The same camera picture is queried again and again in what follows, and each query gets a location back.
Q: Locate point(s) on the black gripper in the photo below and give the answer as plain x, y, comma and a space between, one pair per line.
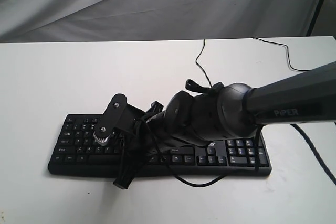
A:
144, 137

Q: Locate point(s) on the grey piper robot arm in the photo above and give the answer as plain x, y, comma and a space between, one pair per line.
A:
199, 115

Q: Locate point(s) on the black acer keyboard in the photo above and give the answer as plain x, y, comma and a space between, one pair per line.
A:
77, 154

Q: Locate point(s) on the grey backdrop cloth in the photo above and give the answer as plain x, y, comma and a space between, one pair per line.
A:
132, 20

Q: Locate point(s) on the black tripod stand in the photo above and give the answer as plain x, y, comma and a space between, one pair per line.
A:
314, 17

